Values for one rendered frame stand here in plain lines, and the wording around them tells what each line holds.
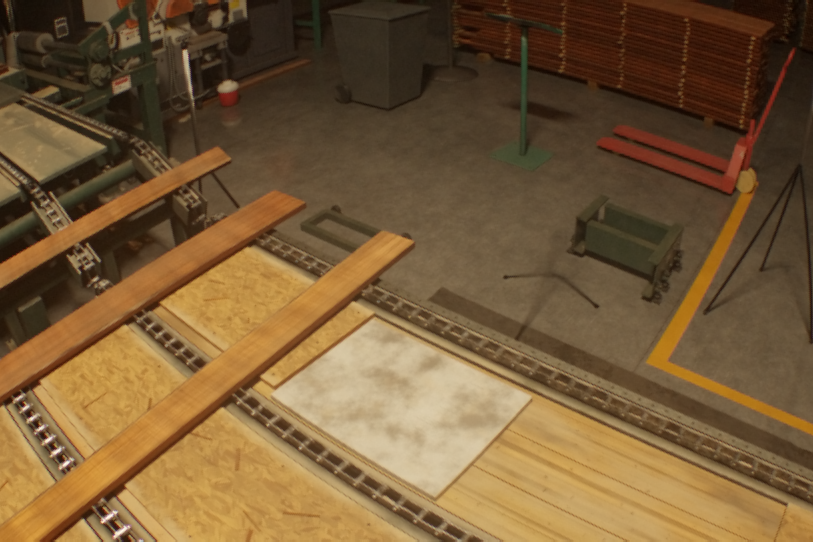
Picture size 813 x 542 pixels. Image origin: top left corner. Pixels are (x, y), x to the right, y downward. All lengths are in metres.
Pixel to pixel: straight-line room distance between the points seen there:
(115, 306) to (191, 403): 0.63
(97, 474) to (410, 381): 0.99
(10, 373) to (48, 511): 0.67
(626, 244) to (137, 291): 2.67
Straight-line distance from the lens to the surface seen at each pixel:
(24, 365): 2.36
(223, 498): 1.76
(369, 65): 6.04
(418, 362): 2.05
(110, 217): 2.97
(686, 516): 1.79
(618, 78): 6.93
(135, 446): 1.90
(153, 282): 2.51
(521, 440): 1.86
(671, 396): 3.26
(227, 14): 7.09
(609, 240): 3.93
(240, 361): 2.06
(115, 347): 2.33
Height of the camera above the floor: 2.22
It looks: 34 degrees down
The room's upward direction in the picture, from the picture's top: 2 degrees counter-clockwise
